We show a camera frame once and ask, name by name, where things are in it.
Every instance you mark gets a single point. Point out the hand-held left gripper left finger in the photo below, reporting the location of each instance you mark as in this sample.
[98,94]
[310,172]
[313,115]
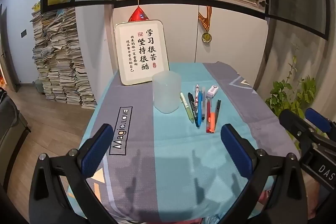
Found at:
[97,151]

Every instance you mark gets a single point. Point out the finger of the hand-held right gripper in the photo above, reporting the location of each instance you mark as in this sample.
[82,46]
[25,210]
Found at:
[291,120]
[316,117]

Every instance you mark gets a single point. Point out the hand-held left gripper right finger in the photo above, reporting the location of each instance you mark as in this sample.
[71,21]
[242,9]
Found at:
[236,154]

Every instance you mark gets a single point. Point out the slim black pen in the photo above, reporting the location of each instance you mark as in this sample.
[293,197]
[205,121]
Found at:
[217,109]

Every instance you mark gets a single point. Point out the red pen with clear cap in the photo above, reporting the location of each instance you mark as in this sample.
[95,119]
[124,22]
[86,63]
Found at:
[208,108]

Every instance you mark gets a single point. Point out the light blue pen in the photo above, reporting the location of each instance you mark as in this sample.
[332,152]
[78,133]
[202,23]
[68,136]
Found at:
[204,106]

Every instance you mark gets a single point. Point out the black marker pen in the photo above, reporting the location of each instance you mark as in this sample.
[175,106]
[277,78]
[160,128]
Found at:
[191,103]

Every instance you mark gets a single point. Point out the white green pen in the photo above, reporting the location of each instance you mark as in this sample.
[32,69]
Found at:
[187,107]

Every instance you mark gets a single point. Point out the frosted plastic pen cup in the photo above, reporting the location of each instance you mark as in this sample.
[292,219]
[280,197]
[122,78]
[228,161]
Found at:
[166,95]

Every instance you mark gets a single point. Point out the person's right forearm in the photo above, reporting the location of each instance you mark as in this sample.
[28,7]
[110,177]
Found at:
[315,203]

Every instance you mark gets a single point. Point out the green potted plant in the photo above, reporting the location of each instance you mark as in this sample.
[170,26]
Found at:
[283,98]

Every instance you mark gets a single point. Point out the orange eraser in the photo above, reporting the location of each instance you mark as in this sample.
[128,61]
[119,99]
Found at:
[213,123]

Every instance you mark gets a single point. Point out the pink clothing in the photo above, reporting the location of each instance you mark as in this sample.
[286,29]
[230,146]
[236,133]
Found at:
[263,197]

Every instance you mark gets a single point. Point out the blue grey printed tablecloth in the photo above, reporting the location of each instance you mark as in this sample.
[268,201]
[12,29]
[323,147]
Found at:
[170,150]

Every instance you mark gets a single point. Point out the white purple correction tape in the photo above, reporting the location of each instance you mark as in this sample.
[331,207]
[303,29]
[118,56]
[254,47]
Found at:
[212,91]

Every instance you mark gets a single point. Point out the pink patterned pen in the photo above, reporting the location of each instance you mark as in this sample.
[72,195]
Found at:
[197,88]

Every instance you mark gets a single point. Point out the dark grey chair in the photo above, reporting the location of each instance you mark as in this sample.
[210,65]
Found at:
[13,129]

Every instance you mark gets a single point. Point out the tall pile of papers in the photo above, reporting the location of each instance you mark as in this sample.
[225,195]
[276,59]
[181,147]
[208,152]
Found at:
[63,69]

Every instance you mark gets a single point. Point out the framed calligraphy board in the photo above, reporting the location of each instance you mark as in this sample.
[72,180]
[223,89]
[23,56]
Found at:
[141,53]

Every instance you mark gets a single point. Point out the gold medal with striped ribbon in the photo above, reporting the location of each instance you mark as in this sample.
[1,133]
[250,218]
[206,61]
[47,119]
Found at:
[206,37]

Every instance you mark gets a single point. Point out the black cabinet hinge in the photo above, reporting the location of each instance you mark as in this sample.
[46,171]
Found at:
[263,3]

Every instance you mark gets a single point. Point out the dark door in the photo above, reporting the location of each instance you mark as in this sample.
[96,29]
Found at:
[9,56]

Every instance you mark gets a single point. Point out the white bookshelf cabinet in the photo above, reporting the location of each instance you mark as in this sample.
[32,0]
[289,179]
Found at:
[183,29]

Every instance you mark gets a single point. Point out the black wall switch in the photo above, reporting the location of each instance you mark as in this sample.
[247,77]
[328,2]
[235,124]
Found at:
[24,33]

